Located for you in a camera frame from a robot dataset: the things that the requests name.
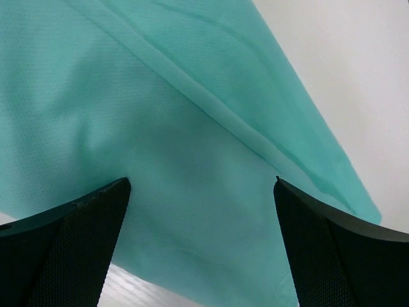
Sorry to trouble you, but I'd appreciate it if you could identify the teal t shirt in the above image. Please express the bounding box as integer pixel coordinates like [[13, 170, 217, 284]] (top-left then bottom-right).
[[1, 1, 382, 306]]

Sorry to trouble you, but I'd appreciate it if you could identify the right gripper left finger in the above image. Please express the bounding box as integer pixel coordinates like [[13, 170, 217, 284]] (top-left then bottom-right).
[[1, 178, 130, 307]]

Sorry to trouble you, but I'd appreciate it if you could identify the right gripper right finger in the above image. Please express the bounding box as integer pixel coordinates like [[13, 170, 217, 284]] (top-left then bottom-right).
[[274, 178, 408, 307]]

